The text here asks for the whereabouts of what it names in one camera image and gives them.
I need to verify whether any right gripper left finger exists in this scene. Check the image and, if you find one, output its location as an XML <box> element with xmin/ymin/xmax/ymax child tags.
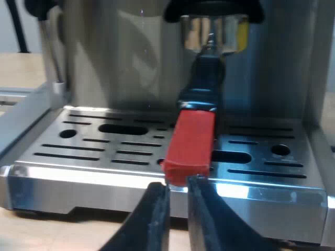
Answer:
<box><xmin>98</xmin><ymin>181</ymin><xmax>171</xmax><ymax>251</ymax></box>

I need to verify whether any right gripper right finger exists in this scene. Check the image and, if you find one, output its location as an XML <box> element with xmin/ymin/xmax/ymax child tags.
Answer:
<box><xmin>186</xmin><ymin>175</ymin><xmax>273</xmax><ymax>251</ymax></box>

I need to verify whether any filter holder with red-ended handle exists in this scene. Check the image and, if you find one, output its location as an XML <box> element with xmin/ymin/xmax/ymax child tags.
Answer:
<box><xmin>160</xmin><ymin>14</ymin><xmax>249</xmax><ymax>187</ymax></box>

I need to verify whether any steel espresso machine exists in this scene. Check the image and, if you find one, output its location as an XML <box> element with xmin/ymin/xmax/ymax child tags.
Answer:
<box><xmin>0</xmin><ymin>0</ymin><xmax>335</xmax><ymax>248</ymax></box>

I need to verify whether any black tripod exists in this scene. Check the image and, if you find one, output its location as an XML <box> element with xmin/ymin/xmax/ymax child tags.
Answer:
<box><xmin>4</xmin><ymin>0</ymin><xmax>30</xmax><ymax>53</ymax></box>

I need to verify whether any aluminium rail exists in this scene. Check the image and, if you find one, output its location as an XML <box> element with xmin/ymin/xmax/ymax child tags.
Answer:
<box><xmin>0</xmin><ymin>87</ymin><xmax>37</xmax><ymax>106</ymax></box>
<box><xmin>0</xmin><ymin>80</ymin><xmax>56</xmax><ymax>157</ymax></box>

